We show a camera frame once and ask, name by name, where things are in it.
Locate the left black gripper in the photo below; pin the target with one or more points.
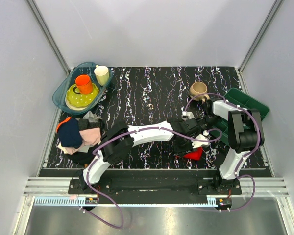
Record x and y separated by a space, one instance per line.
179 151

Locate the red underwear white trim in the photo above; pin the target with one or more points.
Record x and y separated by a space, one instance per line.
195 154

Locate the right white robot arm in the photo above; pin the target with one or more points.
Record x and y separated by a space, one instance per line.
245 136

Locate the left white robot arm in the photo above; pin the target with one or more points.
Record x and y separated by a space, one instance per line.
186 135

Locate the green divided organizer tray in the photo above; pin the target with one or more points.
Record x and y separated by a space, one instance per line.
237 97

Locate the beige ceramic mug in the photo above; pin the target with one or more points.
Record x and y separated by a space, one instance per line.
198 91

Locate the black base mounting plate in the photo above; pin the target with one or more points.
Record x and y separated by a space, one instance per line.
151 186

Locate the cream yellow cup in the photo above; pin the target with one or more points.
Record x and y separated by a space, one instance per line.
102 74

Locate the pile of mixed clothes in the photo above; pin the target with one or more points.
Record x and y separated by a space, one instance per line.
78 137

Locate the orange mug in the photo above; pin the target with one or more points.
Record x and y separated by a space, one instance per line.
83 85

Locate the teal transparent plastic basin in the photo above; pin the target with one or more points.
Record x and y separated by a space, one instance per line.
86 68

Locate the yellow green dotted plate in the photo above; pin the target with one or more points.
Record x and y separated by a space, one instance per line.
74 99

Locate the aluminium rail frame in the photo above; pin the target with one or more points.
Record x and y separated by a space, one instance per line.
273 187

